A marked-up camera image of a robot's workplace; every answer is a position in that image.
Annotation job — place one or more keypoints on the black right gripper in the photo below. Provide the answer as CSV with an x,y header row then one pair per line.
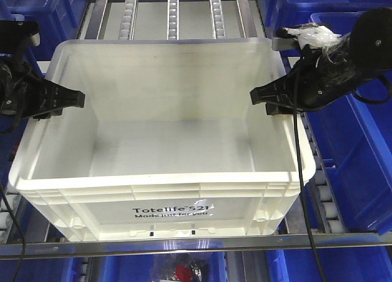
x,y
319,84

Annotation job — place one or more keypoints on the blue plastic bin near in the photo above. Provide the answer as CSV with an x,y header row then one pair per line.
x,y
355,133

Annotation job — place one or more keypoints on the blue bin lower shelf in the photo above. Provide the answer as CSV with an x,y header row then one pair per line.
x,y
208,266

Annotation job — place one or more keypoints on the white plastic tote bin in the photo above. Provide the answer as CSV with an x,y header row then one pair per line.
x,y
168,144

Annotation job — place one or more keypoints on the wrist camera with white wrap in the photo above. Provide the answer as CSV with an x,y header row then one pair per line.
x,y
298,36

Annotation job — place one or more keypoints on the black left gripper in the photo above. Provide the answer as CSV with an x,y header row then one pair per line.
x,y
19,93

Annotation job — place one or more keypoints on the steel front shelf rail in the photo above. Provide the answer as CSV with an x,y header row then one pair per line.
x,y
154,246

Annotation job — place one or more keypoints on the black right arm link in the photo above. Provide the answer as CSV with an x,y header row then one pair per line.
x,y
370,44

